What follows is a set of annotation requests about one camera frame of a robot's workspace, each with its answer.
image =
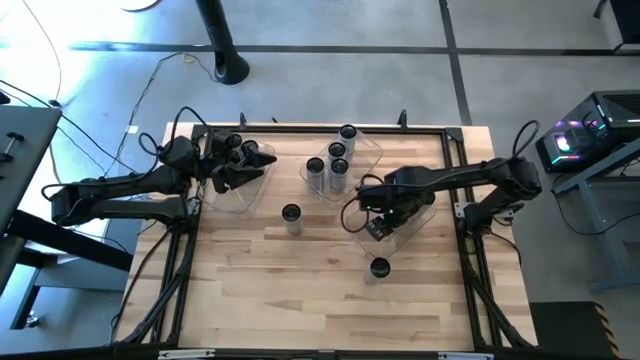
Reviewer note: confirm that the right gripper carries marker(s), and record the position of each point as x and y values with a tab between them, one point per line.
382	230

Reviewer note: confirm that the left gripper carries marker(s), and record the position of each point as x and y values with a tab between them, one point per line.
230	150

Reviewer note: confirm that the clear plastic bin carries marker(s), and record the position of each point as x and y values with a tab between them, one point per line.
367	155
240	202
410	235

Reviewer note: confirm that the red-band Celsius can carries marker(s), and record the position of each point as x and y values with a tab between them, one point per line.
291	212

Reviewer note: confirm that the blue-band Celsius can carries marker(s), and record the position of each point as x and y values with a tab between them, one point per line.
315	165
339	166
336	149

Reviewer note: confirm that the white Celsius can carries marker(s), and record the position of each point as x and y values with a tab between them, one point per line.
347	132

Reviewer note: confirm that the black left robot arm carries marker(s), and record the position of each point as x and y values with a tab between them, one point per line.
125	185

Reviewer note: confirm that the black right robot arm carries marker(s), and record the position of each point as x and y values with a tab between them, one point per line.
475	175

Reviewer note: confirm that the black clamp hook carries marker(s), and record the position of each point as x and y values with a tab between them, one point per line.
243	119
402	118

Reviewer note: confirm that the black stand pole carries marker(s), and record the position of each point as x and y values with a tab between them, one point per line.
227	60

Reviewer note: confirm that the white paper tag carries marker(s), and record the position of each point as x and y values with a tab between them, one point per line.
132	129

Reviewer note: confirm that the white cardboard box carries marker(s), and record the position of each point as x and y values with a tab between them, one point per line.
95	229

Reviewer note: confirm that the black hazard-striped box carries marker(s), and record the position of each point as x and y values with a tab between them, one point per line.
565	330

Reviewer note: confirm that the grey side desk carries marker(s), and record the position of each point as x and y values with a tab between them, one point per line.
30	150

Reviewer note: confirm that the grey metal bench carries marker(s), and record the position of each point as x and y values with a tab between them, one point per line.
606	250

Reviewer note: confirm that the black screw clamp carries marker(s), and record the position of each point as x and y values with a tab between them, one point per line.
15	136

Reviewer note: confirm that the black desktop computer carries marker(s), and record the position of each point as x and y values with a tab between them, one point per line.
615	115

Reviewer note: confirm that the caster wheel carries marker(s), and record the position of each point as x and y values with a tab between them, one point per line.
31	320

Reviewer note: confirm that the black cabinet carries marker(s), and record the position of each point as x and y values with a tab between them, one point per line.
631	20

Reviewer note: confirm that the silver metal bracket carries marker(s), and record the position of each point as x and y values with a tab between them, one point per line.
187	354
466	356

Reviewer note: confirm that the black desk leg frame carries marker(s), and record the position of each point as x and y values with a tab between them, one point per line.
75	243

